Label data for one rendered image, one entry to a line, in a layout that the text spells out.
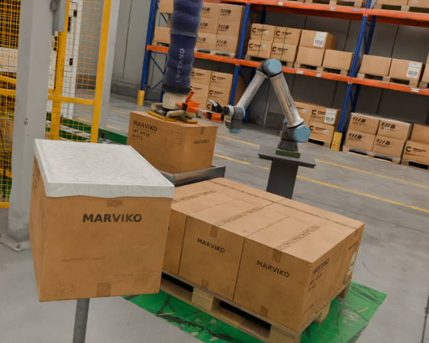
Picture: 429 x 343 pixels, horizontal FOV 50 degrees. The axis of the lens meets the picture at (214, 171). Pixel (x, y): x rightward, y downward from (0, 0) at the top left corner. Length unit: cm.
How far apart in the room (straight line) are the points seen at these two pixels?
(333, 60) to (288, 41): 115
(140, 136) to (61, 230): 229
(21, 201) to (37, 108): 64
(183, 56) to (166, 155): 77
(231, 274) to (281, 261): 34
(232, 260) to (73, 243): 129
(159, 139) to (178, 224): 100
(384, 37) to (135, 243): 1054
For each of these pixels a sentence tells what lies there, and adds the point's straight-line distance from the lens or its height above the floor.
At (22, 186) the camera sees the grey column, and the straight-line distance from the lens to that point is 334.
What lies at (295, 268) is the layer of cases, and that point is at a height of 48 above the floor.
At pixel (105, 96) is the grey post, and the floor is 74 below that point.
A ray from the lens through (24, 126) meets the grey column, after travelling 324.
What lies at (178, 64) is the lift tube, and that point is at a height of 138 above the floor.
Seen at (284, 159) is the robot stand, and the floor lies 74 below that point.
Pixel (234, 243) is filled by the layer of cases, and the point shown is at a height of 48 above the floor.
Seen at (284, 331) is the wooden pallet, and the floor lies 12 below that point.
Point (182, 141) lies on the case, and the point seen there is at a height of 83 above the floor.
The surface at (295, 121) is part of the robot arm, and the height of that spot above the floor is 107.
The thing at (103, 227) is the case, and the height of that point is 87.
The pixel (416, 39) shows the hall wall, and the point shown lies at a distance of 1164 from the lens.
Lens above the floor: 144
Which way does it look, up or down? 13 degrees down
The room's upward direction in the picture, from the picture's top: 9 degrees clockwise
